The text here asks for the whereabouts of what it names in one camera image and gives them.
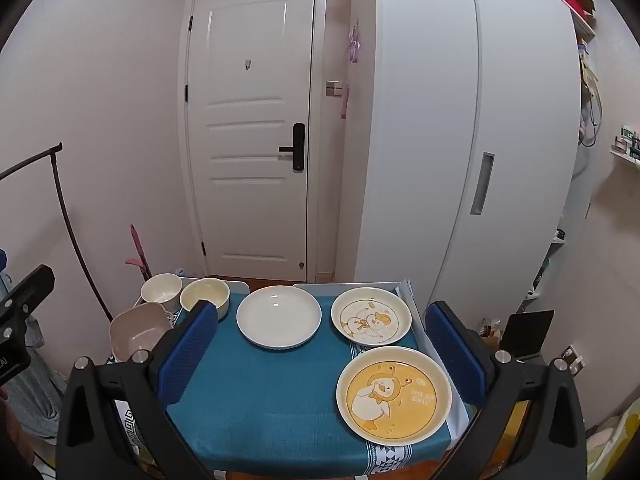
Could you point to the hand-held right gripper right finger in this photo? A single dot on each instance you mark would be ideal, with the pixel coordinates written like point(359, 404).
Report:
point(455, 355)

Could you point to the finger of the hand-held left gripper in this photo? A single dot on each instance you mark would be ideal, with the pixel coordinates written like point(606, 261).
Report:
point(30, 287)

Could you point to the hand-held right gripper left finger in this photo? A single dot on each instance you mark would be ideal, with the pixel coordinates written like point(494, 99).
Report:
point(190, 350)

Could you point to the pink square bowl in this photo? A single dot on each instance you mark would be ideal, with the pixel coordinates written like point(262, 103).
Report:
point(135, 327)

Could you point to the cream round bowl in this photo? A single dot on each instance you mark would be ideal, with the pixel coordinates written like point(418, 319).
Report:
point(200, 290)

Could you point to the white round bowl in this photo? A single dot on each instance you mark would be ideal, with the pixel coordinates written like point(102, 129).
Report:
point(160, 287)

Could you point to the yellow duck plate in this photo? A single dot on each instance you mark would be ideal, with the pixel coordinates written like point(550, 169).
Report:
point(392, 395)

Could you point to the white duck plate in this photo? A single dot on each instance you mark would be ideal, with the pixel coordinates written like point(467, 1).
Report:
point(372, 317)

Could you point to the blue striped cloth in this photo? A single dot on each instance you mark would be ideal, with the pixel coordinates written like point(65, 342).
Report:
point(35, 390)

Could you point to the black flat panel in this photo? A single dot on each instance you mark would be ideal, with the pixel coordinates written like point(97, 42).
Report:
point(527, 332)

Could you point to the blue patterned tablecloth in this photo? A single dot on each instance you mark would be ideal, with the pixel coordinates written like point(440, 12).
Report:
point(280, 390)

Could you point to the pink mop and broom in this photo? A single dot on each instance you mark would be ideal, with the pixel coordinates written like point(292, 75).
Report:
point(136, 242)

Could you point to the white open shelf unit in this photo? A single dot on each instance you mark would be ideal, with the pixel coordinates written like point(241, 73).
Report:
point(547, 270)

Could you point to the black clothes rack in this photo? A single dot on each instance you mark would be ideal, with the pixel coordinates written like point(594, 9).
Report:
point(56, 157)

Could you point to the yellow green printed cloth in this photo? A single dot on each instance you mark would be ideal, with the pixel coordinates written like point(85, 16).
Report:
point(617, 445)

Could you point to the white wardrobe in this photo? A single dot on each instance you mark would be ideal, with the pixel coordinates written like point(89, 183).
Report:
point(425, 160)

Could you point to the white panel door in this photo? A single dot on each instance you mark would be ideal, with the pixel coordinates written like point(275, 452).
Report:
point(250, 160)

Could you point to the hanging bags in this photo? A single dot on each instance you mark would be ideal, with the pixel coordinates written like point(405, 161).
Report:
point(589, 100)

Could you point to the pink hanging ornament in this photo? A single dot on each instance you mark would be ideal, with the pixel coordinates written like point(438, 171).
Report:
point(354, 42)

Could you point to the small wall shelf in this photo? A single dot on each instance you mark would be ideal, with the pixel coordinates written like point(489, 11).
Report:
point(627, 147)

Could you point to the wall light switch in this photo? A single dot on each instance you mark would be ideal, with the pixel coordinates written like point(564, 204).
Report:
point(333, 87)

